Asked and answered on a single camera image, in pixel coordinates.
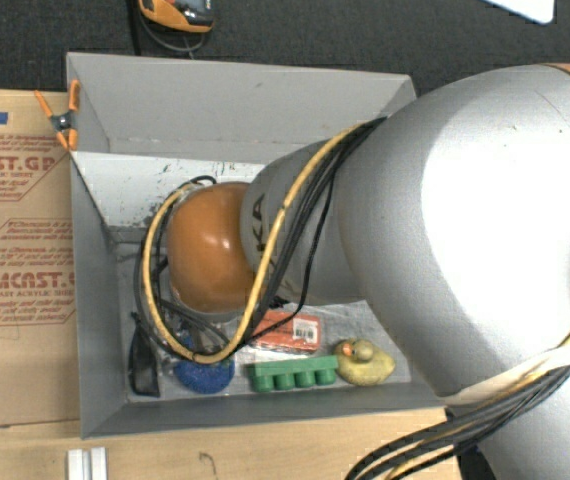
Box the orange packet with barcode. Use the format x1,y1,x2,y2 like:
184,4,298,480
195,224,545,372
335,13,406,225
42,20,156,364
247,309,322,354

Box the green toy block with pegs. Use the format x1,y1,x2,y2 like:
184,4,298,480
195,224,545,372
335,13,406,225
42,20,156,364
243,354,340,395

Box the grey metal bin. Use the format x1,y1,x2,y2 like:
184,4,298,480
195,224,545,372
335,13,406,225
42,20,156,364
64,51,447,440

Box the yellow rubber duck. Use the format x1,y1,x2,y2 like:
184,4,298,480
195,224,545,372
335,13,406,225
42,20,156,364
334,338,397,387

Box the blue round scrubber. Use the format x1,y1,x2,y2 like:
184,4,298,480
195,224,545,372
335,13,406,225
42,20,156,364
173,335,236,396

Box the brown cardboard board red print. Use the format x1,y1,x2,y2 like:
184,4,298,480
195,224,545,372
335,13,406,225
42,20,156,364
0,86,82,431

